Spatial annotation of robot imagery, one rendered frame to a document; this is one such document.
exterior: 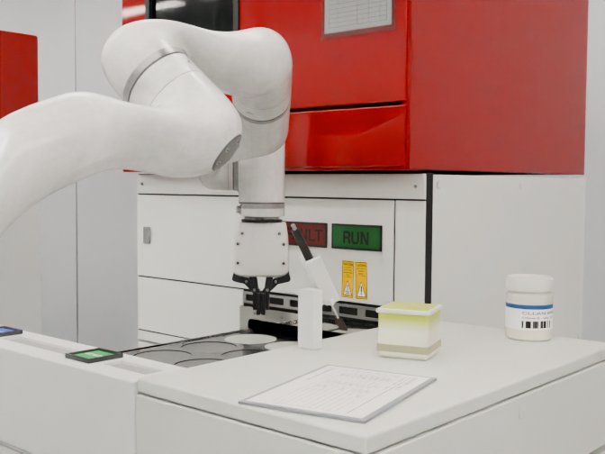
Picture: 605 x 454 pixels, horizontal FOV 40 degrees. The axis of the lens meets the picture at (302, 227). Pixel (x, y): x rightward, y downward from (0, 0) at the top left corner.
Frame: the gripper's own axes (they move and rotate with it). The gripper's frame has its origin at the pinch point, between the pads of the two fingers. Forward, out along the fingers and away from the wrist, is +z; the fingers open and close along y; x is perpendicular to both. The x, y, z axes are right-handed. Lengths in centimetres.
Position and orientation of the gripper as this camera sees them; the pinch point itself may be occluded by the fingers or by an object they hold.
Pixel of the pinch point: (261, 303)
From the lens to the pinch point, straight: 153.3
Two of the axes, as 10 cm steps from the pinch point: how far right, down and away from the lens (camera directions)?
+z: -0.1, 10.0, 0.5
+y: 10.0, 0.1, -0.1
